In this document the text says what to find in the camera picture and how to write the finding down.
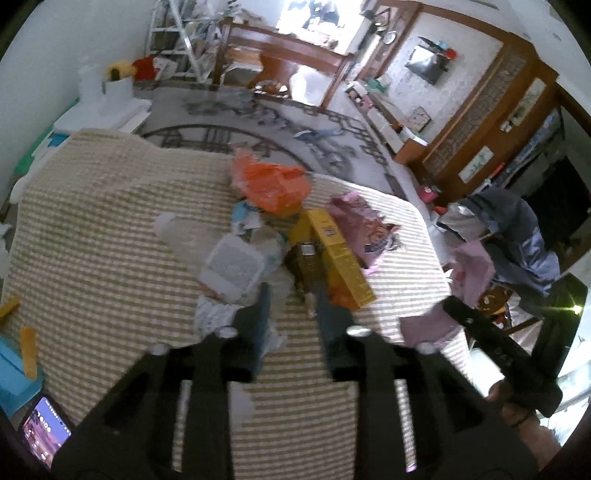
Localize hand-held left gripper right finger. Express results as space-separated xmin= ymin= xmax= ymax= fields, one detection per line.
xmin=315 ymin=287 xmax=540 ymax=480

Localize pink snack packet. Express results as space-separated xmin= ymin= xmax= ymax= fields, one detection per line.
xmin=328 ymin=191 xmax=400 ymax=278

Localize pink plastic bag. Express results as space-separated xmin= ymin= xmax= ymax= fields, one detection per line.
xmin=399 ymin=302 xmax=463 ymax=348

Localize smartphone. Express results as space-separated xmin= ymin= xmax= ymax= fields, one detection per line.
xmin=21 ymin=394 xmax=75 ymax=470

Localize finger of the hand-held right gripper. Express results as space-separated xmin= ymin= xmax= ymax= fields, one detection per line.
xmin=440 ymin=295 xmax=497 ymax=347

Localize white low cabinet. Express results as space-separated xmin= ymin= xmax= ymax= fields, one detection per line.
xmin=346 ymin=80 xmax=431 ymax=165

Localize clear plastic bottle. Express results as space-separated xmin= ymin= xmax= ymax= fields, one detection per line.
xmin=152 ymin=212 xmax=219 ymax=278

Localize person's right forearm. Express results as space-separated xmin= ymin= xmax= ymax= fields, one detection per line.
xmin=512 ymin=415 xmax=563 ymax=468

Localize wooden chair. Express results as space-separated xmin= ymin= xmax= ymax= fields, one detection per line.
xmin=215 ymin=18 xmax=357 ymax=110

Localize yellow drink carton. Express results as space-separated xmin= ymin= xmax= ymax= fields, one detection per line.
xmin=288 ymin=209 xmax=377 ymax=310

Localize crumpled white paper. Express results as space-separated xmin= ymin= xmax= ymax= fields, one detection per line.
xmin=194 ymin=295 xmax=288 ymax=361

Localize blue grey jacket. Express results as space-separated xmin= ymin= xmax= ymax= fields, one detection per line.
xmin=436 ymin=187 xmax=562 ymax=319

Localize person's right hand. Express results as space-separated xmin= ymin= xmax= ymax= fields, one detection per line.
xmin=487 ymin=381 xmax=539 ymax=428

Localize yellow red plush toy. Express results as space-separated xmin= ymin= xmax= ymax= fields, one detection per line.
xmin=107 ymin=56 xmax=160 ymax=82

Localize beige striped tablecloth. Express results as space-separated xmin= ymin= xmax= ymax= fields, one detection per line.
xmin=0 ymin=129 xmax=472 ymax=480

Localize grey patterned table cover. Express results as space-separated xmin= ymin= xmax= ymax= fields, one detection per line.
xmin=134 ymin=85 xmax=416 ymax=201

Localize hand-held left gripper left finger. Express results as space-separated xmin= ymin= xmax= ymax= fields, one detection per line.
xmin=51 ymin=281 xmax=273 ymax=480

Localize dark brown snack wrapper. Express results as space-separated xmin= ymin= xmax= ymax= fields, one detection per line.
xmin=284 ymin=242 xmax=329 ymax=305

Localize pink cloth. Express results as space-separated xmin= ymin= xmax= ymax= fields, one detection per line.
xmin=450 ymin=240 xmax=498 ymax=308

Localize light blue box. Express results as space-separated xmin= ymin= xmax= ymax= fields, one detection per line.
xmin=0 ymin=335 xmax=47 ymax=416

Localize orange plastic bag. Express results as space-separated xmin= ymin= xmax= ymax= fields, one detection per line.
xmin=229 ymin=148 xmax=313 ymax=219

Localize square table clock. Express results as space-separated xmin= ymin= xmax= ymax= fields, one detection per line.
xmin=409 ymin=106 xmax=433 ymax=133

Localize white foam boxes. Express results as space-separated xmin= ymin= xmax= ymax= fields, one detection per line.
xmin=53 ymin=65 xmax=153 ymax=136

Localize blue white snack packet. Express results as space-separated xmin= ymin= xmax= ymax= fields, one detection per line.
xmin=231 ymin=200 xmax=265 ymax=237

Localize wooden partition frame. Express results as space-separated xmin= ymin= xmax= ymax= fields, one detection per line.
xmin=392 ymin=14 xmax=562 ymax=195

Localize white square plastic container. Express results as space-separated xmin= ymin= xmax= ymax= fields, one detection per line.
xmin=198 ymin=233 xmax=267 ymax=305

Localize metal rack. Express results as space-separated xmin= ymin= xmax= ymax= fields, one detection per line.
xmin=148 ymin=0 xmax=223 ymax=80

